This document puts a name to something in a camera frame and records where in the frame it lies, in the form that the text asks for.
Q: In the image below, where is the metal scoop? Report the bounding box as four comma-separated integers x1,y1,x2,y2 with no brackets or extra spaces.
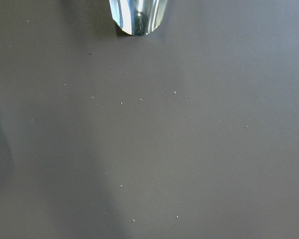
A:
109,0,168,36

